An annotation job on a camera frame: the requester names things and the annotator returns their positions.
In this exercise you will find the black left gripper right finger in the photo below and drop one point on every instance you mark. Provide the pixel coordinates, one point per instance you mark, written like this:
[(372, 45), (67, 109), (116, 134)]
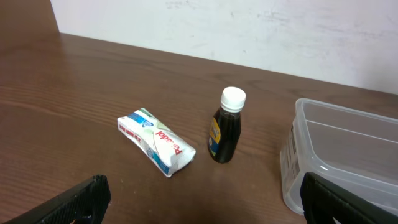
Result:
[(327, 203)]

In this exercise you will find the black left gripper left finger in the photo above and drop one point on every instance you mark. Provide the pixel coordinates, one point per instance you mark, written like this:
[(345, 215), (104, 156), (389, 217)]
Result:
[(86, 202)]

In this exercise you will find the clear plastic container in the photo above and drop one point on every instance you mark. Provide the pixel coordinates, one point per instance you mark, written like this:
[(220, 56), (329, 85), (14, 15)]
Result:
[(353, 149)]

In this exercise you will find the white Panadol box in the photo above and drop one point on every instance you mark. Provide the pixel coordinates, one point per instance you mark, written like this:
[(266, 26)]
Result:
[(161, 145)]

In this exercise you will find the dark bottle white cap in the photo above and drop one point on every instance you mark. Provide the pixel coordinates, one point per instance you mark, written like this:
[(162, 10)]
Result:
[(225, 126)]

